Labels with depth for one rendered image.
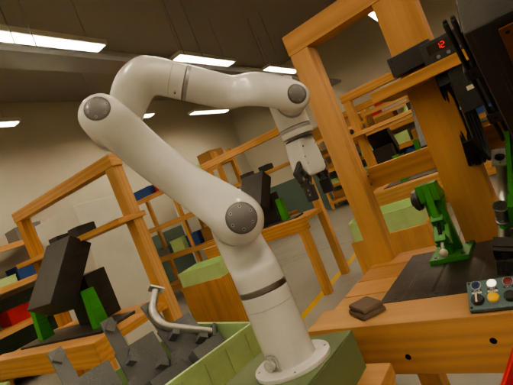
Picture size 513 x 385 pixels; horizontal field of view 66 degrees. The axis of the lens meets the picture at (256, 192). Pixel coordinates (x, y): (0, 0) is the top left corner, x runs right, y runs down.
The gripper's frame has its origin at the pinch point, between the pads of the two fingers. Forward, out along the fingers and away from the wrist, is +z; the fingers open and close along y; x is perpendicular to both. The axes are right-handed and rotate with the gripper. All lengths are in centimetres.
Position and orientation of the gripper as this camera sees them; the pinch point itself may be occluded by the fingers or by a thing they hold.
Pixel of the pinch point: (321, 192)
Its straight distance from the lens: 105.3
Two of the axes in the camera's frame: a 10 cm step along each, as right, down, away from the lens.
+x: 7.4, -2.9, -6.1
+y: -5.6, 2.3, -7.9
